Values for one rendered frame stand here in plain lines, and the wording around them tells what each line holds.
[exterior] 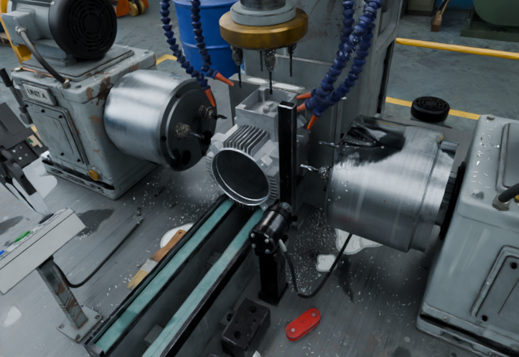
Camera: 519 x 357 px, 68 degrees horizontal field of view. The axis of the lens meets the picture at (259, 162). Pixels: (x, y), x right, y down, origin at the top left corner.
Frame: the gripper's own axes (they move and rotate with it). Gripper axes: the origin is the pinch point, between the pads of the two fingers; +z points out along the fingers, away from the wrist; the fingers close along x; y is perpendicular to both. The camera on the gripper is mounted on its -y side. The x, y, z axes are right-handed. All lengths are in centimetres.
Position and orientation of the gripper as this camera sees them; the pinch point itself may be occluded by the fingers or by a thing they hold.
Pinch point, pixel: (40, 212)
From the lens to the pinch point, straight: 82.9
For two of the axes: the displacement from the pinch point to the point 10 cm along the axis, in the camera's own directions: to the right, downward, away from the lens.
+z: 5.1, 8.1, 2.8
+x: -7.1, 2.1, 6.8
